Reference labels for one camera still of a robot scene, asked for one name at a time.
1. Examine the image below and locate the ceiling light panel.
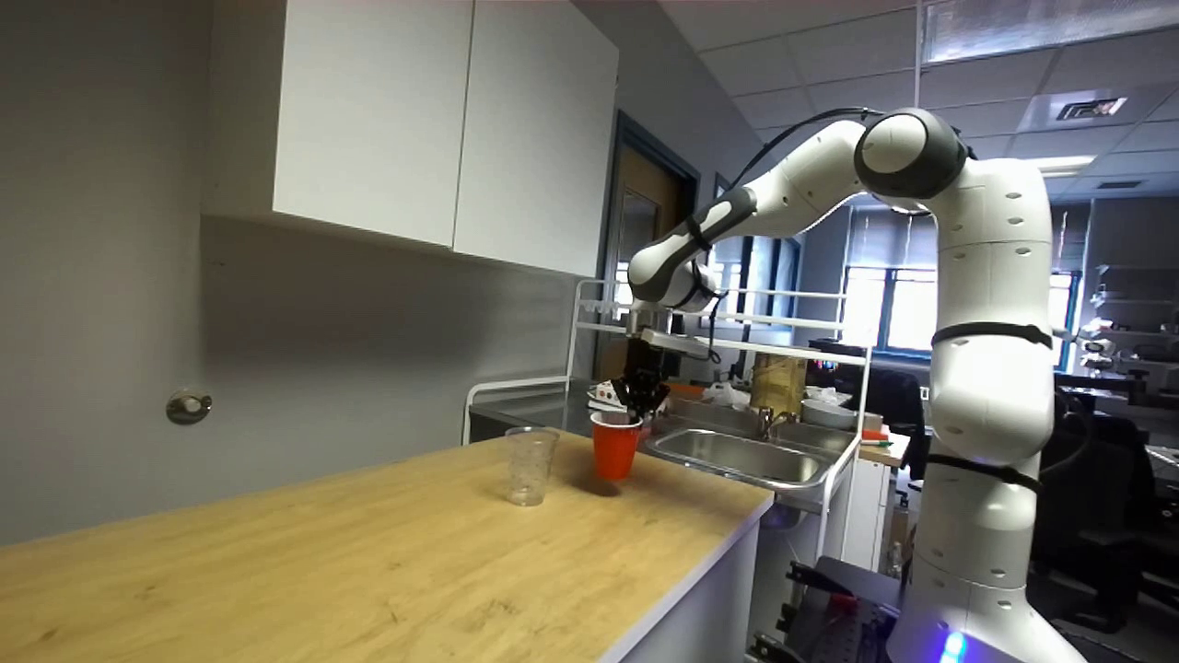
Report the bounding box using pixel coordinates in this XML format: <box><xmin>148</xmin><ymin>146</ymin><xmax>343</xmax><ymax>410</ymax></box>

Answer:
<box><xmin>919</xmin><ymin>0</ymin><xmax>1179</xmax><ymax>66</ymax></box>

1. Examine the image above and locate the stainless steel sink counter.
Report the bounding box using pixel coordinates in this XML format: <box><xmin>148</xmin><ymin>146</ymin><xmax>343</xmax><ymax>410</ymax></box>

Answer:
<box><xmin>468</xmin><ymin>380</ymin><xmax>864</xmax><ymax>517</ymax></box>

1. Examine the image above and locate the black and red control box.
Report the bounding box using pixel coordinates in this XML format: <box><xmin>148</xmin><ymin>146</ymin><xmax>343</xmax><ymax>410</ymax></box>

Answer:
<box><xmin>752</xmin><ymin>555</ymin><xmax>906</xmax><ymax>663</ymax></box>

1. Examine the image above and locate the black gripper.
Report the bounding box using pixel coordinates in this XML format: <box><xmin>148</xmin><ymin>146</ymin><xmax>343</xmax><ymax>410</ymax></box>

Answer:
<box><xmin>621</xmin><ymin>329</ymin><xmax>676</xmax><ymax>426</ymax></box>

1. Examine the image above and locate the stainless steel sink basin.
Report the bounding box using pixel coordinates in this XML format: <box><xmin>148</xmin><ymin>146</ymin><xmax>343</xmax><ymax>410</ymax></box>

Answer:
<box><xmin>649</xmin><ymin>422</ymin><xmax>828</xmax><ymax>493</ymax></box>

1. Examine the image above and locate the white wall cabinet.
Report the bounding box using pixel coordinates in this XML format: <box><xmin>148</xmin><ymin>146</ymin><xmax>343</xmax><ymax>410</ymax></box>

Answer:
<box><xmin>198</xmin><ymin>0</ymin><xmax>624</xmax><ymax>278</ymax></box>

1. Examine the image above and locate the white base cabinet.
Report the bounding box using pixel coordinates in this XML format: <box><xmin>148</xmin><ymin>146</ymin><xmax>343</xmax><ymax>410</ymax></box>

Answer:
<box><xmin>610</xmin><ymin>510</ymin><xmax>773</xmax><ymax>663</ymax></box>

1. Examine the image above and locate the ceiling air vent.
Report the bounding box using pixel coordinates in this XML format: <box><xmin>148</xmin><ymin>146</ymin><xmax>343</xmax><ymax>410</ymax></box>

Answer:
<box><xmin>1043</xmin><ymin>89</ymin><xmax>1135</xmax><ymax>130</ymax></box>

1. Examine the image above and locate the clear plastic cup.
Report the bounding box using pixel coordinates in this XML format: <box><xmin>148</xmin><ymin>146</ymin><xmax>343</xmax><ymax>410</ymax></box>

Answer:
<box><xmin>500</xmin><ymin>422</ymin><xmax>565</xmax><ymax>509</ymax></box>

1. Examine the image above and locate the red and white box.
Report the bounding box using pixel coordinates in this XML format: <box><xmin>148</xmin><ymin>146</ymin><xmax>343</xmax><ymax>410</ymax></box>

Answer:
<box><xmin>587</xmin><ymin>375</ymin><xmax>635</xmax><ymax>415</ymax></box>

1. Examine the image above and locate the white wire dish rack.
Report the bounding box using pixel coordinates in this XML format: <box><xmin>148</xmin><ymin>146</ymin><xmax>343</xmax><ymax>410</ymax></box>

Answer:
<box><xmin>565</xmin><ymin>272</ymin><xmax>879</xmax><ymax>493</ymax></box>

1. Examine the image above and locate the white cabinet door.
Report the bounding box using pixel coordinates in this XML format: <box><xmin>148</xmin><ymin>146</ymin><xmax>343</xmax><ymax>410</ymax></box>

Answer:
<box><xmin>268</xmin><ymin>0</ymin><xmax>474</xmax><ymax>251</ymax></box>
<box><xmin>454</xmin><ymin>0</ymin><xmax>624</xmax><ymax>278</ymax></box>

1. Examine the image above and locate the office window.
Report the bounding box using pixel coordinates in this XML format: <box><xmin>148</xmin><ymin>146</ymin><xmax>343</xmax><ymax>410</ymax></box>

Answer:
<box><xmin>840</xmin><ymin>262</ymin><xmax>1077</xmax><ymax>359</ymax></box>

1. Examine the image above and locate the round metal wall knob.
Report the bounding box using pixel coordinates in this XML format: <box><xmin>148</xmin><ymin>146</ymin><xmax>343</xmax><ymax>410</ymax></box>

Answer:
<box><xmin>163</xmin><ymin>388</ymin><xmax>219</xmax><ymax>426</ymax></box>

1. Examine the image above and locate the red plastic cup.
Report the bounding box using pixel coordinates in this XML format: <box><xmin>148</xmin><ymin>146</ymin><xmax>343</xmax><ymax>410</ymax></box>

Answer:
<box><xmin>587</xmin><ymin>413</ymin><xmax>649</xmax><ymax>486</ymax></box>

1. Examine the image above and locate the dark framed wooden door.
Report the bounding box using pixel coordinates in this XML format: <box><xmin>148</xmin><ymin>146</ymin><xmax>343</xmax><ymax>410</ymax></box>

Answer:
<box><xmin>592</xmin><ymin>106</ymin><xmax>699</xmax><ymax>388</ymax></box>

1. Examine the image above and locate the black office chair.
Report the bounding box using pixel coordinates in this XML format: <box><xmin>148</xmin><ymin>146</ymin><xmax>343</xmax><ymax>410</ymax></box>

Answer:
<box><xmin>1028</xmin><ymin>400</ymin><xmax>1163</xmax><ymax>633</ymax></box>

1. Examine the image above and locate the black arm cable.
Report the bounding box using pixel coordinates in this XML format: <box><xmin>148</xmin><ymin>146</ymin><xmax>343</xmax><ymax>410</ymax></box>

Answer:
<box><xmin>724</xmin><ymin>103</ymin><xmax>879</xmax><ymax>199</ymax></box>

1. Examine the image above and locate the yellow sponge pack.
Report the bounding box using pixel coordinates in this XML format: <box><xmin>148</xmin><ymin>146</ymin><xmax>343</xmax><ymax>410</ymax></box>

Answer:
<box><xmin>747</xmin><ymin>353</ymin><xmax>811</xmax><ymax>426</ymax></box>

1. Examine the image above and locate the white tubular counter rail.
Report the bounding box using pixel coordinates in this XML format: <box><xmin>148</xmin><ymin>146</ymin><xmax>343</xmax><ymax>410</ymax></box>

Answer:
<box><xmin>461</xmin><ymin>373</ymin><xmax>574</xmax><ymax>449</ymax></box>

